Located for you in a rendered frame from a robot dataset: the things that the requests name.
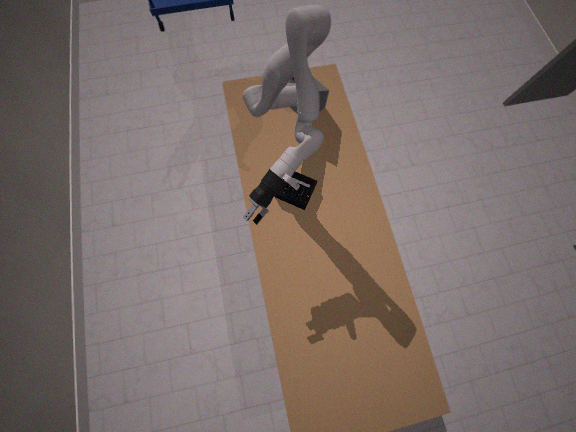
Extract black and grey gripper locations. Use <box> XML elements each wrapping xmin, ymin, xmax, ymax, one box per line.
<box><xmin>243</xmin><ymin>159</ymin><xmax>300</xmax><ymax>225</ymax></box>

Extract black lighting desk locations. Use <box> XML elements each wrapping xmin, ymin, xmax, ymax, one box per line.
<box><xmin>275</xmin><ymin>172</ymin><xmax>317</xmax><ymax>210</ymax></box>

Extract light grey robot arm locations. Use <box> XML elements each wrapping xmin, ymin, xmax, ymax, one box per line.
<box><xmin>242</xmin><ymin>5</ymin><xmax>331</xmax><ymax>171</ymax></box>

